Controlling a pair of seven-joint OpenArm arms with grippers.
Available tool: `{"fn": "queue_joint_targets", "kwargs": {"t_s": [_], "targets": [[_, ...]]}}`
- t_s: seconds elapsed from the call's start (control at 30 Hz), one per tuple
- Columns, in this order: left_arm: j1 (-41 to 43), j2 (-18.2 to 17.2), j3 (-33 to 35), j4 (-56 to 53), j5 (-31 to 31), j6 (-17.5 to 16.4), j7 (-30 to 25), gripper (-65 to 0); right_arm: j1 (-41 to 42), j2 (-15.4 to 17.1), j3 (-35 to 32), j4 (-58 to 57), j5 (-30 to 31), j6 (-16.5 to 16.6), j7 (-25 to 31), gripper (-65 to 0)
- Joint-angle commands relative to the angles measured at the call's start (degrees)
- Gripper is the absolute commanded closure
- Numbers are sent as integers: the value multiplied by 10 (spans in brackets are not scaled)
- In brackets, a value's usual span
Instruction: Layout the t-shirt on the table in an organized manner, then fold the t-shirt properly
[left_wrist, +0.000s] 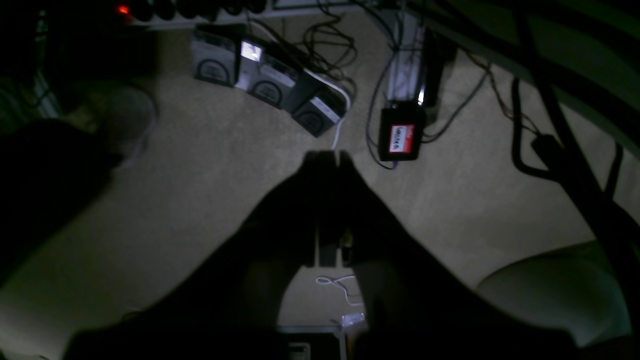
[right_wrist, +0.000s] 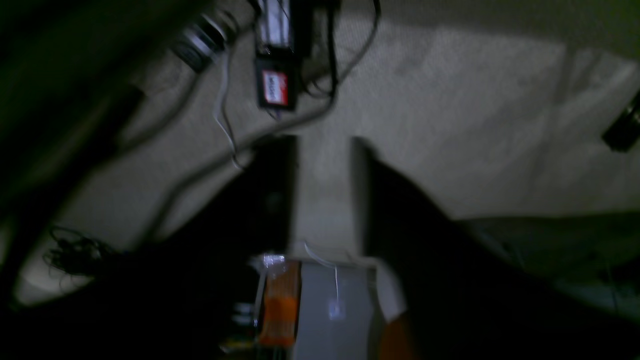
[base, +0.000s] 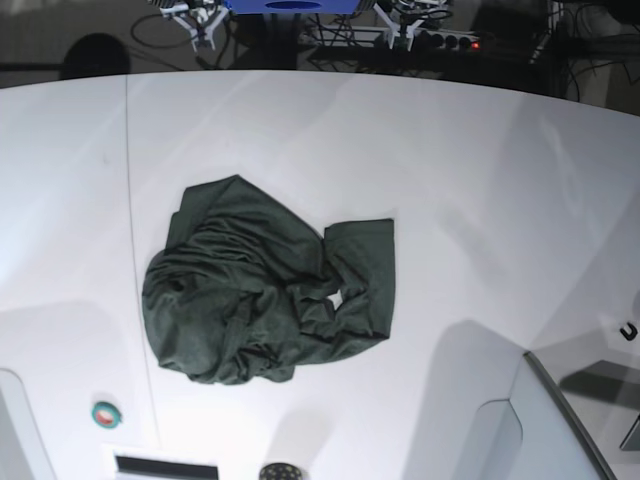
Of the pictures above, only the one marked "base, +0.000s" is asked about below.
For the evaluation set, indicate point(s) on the blue bin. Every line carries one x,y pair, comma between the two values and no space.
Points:
291,6

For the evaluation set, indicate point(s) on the grey metal tray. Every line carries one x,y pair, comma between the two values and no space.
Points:
600,391

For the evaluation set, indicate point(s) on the dark green t-shirt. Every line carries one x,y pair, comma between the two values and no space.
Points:
245,289

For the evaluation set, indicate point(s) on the green tape roll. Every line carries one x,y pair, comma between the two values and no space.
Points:
106,415

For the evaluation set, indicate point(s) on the black U-shaped hook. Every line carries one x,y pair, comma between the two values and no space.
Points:
629,332

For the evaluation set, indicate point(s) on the black power strip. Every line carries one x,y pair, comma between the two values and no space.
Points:
424,39

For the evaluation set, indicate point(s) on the black perforated round object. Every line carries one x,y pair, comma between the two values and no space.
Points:
281,471

